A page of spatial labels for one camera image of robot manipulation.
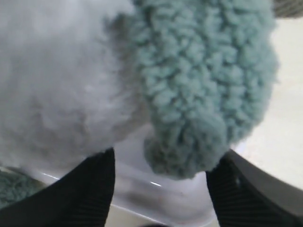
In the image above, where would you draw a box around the white plush snowman toy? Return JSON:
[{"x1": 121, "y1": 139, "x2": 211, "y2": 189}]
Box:
[{"x1": 0, "y1": 0, "x2": 149, "y2": 169}]

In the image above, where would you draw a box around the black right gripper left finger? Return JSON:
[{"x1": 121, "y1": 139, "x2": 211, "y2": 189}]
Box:
[{"x1": 0, "y1": 148, "x2": 116, "y2": 227}]

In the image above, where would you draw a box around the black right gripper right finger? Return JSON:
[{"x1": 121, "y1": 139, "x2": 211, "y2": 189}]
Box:
[{"x1": 206, "y1": 149, "x2": 303, "y2": 227}]

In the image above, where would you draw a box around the white rectangular plastic tray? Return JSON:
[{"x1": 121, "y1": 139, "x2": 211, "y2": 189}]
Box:
[{"x1": 7, "y1": 125, "x2": 215, "y2": 227}]

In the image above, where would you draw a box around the green fuzzy scarf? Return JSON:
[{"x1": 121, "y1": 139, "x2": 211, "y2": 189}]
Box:
[{"x1": 0, "y1": 0, "x2": 277, "y2": 208}]

